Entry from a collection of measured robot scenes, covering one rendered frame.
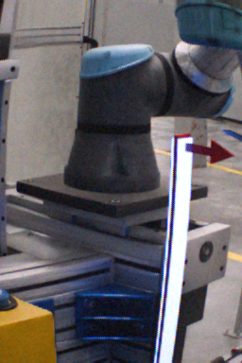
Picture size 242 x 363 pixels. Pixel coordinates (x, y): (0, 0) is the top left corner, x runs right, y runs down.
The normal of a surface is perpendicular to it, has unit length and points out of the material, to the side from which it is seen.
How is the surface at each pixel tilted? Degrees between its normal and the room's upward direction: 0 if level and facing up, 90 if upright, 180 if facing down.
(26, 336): 90
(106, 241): 90
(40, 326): 90
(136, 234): 90
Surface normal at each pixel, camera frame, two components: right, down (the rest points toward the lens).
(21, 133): 0.77, 0.15
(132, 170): 0.39, -0.11
